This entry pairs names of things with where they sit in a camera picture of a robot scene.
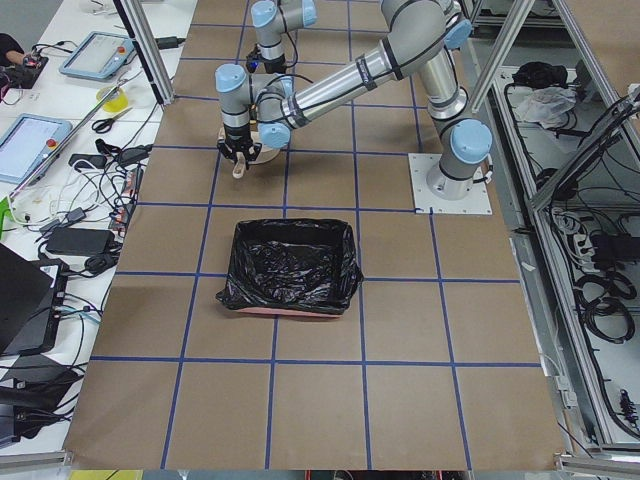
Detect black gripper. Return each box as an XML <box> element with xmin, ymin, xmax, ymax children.
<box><xmin>217</xmin><ymin>124</ymin><xmax>262</xmax><ymax>163</ymax></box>

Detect beige plastic dustpan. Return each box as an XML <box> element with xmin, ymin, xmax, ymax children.
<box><xmin>216</xmin><ymin>127</ymin><xmax>280</xmax><ymax>179</ymax></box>

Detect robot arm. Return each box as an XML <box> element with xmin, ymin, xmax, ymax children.
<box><xmin>246</xmin><ymin>0</ymin><xmax>317</xmax><ymax>74</ymax></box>
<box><xmin>214</xmin><ymin>1</ymin><xmax>492</xmax><ymax>198</ymax></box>

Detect bin with black bag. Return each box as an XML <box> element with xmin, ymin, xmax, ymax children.
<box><xmin>216</xmin><ymin>218</ymin><xmax>363</xmax><ymax>318</ymax></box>

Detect yellow tape roll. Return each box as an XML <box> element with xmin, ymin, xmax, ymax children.
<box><xmin>96</xmin><ymin>86</ymin><xmax>129</xmax><ymax>113</ymax></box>

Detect black scissors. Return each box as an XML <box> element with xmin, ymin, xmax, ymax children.
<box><xmin>91</xmin><ymin>107</ymin><xmax>132</xmax><ymax>134</ymax></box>

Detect upper teach pendant tablet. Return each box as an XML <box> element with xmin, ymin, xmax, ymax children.
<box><xmin>58</xmin><ymin>31</ymin><xmax>135</xmax><ymax>80</ymax></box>

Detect teach pendant tablet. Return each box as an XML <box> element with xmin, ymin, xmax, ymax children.
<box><xmin>58</xmin><ymin>31</ymin><xmax>135</xmax><ymax>80</ymax></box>
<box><xmin>1</xmin><ymin>114</ymin><xmax>72</xmax><ymax>184</ymax></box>

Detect black power adapter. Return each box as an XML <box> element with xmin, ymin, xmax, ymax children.
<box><xmin>46</xmin><ymin>228</ymin><xmax>115</xmax><ymax>256</ymax></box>

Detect lower teach pendant tablet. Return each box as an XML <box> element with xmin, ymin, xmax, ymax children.
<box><xmin>1</xmin><ymin>114</ymin><xmax>72</xmax><ymax>184</ymax></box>

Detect black laptop computer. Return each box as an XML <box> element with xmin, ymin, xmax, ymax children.
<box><xmin>1</xmin><ymin>246</ymin><xmax>69</xmax><ymax>357</ymax></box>

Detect white crumpled cloth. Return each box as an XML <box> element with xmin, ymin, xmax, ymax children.
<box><xmin>515</xmin><ymin>86</ymin><xmax>577</xmax><ymax>129</ymax></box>

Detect aluminium frame post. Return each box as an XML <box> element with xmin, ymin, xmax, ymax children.
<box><xmin>114</xmin><ymin>0</ymin><xmax>174</xmax><ymax>106</ymax></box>

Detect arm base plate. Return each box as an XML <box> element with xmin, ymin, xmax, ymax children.
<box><xmin>408</xmin><ymin>153</ymin><xmax>493</xmax><ymax>215</ymax></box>

